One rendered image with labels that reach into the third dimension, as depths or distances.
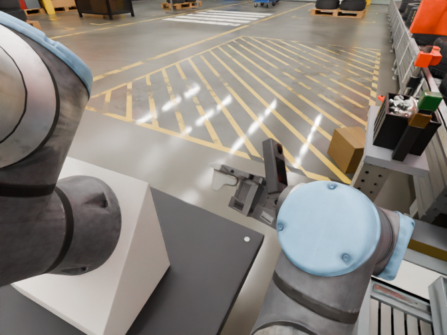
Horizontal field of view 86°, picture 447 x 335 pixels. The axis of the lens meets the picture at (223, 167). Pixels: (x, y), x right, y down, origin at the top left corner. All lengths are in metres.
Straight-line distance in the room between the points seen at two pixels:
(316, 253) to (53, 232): 0.35
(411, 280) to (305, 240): 0.88
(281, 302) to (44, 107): 0.31
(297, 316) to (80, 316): 0.43
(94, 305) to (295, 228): 0.42
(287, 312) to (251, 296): 0.70
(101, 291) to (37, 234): 0.19
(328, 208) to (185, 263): 0.50
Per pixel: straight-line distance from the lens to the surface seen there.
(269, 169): 0.47
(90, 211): 0.47
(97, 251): 0.49
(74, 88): 0.37
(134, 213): 0.49
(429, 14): 2.79
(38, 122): 0.30
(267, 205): 0.47
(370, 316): 1.00
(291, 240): 0.26
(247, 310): 0.96
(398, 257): 0.36
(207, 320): 0.63
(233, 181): 0.50
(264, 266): 1.03
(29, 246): 0.42
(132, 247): 0.51
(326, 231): 0.24
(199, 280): 0.66
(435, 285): 1.07
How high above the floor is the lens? 0.89
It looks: 39 degrees down
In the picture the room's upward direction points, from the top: straight up
